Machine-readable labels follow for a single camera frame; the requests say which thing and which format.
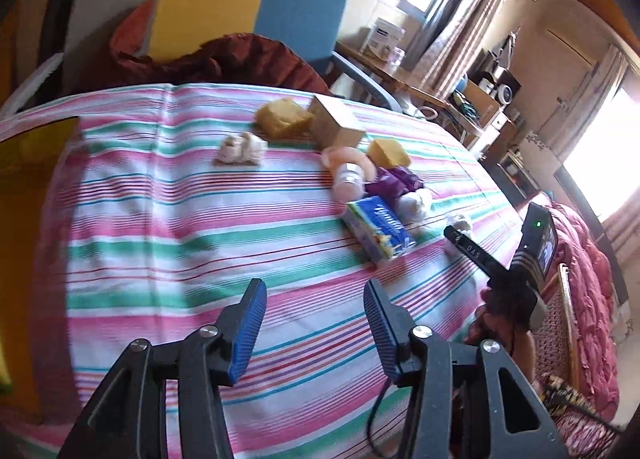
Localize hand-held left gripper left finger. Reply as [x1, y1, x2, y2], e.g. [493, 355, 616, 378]
[57, 278, 268, 459]

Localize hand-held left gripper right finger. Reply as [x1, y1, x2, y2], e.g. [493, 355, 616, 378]
[363, 280, 568, 459]

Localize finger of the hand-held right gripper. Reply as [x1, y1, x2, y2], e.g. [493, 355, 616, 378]
[444, 225, 512, 286]

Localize small white item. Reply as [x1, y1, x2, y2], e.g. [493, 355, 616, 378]
[444, 213, 474, 256]

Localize white paper ball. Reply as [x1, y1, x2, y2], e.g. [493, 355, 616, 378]
[396, 188, 434, 220]

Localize blue tissue pack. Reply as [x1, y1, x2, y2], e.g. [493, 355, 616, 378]
[341, 195, 417, 263]

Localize purple plastic bag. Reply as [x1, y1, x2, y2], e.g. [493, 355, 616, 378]
[364, 165, 427, 200]

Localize small yellow sponge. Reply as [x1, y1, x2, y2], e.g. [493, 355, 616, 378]
[366, 137, 412, 170]

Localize pink bottle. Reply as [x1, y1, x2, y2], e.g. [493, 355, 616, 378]
[321, 145, 377, 203]

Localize white cloth toy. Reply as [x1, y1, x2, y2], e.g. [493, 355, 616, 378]
[218, 132, 267, 166]

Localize dark red gift box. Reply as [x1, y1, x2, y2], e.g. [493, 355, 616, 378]
[0, 116, 82, 426]

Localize person's right hand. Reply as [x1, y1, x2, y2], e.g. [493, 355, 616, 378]
[464, 281, 538, 357]

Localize pink quilt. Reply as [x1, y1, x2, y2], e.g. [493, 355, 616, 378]
[544, 190, 640, 421]

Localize wicker chair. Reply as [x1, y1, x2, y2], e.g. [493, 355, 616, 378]
[531, 263, 589, 391]

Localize bright side window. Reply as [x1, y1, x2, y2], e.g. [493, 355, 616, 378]
[564, 83, 640, 236]

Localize striped bed sheet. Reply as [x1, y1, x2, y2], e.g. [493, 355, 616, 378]
[0, 83, 532, 459]

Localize open tan cardboard box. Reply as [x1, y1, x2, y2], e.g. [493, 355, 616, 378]
[464, 78, 504, 123]

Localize dark patterned cloth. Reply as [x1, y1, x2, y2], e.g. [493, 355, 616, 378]
[539, 373, 617, 441]

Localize black speaker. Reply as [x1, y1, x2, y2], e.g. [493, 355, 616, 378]
[491, 68, 522, 108]

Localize wooden desk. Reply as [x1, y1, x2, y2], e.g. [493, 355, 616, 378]
[335, 41, 507, 150]

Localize pale cardboard box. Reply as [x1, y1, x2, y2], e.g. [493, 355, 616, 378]
[309, 94, 367, 150]

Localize large yellow sponge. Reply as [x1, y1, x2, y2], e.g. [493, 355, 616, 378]
[256, 98, 312, 138]

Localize beige curtain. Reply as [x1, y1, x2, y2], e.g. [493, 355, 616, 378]
[400, 0, 532, 96]

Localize white printed carton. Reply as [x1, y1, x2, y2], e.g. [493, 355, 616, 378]
[361, 15, 409, 60]

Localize dark red jacket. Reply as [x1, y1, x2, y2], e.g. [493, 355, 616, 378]
[109, 0, 334, 98]

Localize grey yellow blue sofa chair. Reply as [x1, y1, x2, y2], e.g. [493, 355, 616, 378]
[15, 0, 402, 113]

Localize black cable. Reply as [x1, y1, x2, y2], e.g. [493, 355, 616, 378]
[366, 379, 402, 459]

